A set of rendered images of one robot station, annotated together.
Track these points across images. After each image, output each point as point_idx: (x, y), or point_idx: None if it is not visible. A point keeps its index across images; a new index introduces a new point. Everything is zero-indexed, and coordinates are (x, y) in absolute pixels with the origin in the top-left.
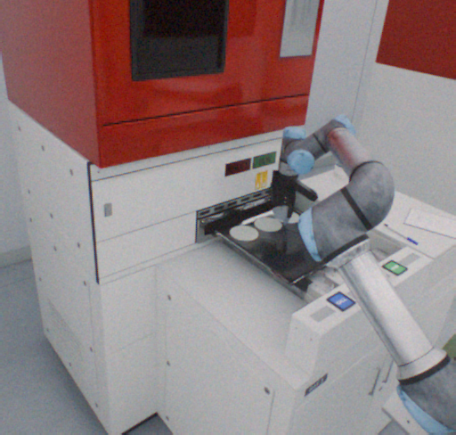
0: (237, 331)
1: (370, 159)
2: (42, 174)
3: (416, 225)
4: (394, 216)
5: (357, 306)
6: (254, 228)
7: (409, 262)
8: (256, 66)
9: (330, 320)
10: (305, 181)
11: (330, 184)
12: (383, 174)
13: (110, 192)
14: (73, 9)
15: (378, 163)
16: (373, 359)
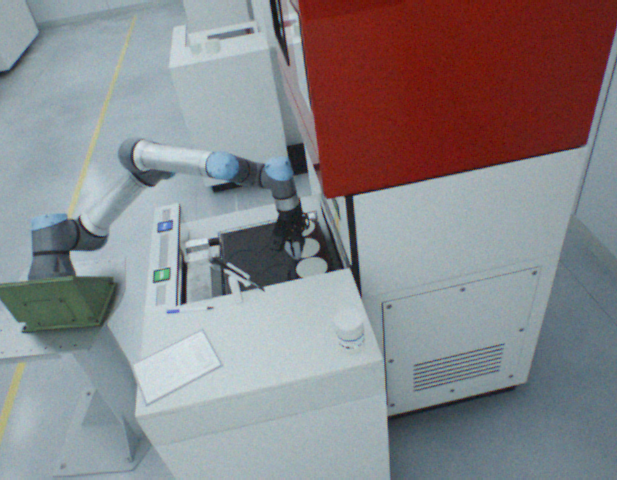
0: (222, 217)
1: (148, 147)
2: None
3: (189, 337)
4: (220, 333)
5: (155, 233)
6: (303, 236)
7: (159, 293)
8: (295, 79)
9: (158, 216)
10: (350, 289)
11: (331, 313)
12: (125, 142)
13: None
14: None
15: (134, 141)
16: None
